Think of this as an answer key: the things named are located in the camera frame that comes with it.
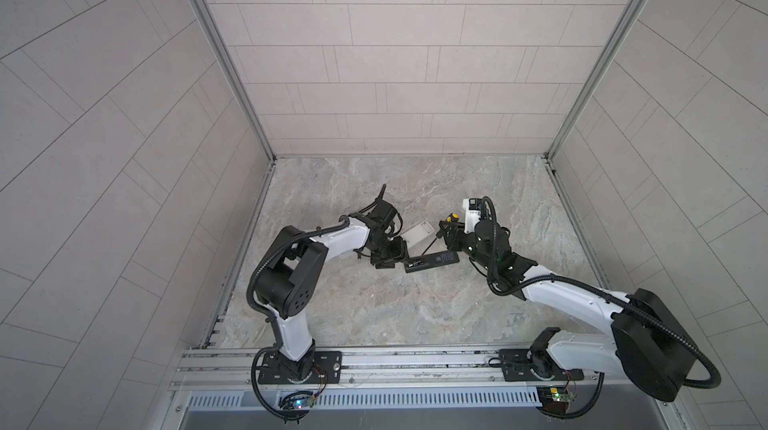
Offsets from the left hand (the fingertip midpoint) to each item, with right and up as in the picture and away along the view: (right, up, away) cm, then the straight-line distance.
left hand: (412, 258), depth 88 cm
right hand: (+7, +11, -6) cm, 14 cm away
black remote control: (+5, -1, 0) cm, 5 cm away
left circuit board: (-26, -25, -23) cm, 42 cm away
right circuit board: (+32, -27, -20) cm, 46 cm away
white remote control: (+2, +7, +7) cm, 10 cm away
